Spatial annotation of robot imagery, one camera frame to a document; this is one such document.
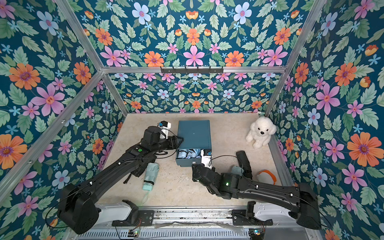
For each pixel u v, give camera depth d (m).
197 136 0.78
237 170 0.86
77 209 0.40
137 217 0.70
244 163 0.90
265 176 0.82
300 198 0.41
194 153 0.76
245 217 0.66
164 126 0.72
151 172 0.86
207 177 0.50
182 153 0.77
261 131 0.88
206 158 0.63
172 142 0.69
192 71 0.93
